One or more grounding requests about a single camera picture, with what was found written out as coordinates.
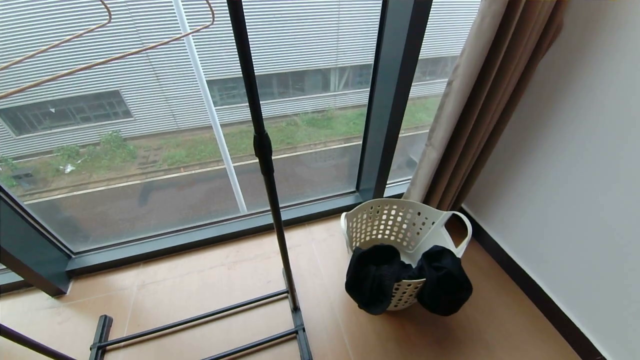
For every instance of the brown curtain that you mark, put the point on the brown curtain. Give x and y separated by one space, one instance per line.
490 100

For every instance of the pink clothes hanger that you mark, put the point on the pink clothes hanger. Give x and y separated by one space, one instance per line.
50 48
100 62

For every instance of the black clothes rack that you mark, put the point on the black clothes rack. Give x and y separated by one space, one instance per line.
263 150

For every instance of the window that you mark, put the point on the window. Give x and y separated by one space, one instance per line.
390 100

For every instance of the white laundry basket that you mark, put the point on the white laundry basket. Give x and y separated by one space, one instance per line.
390 225

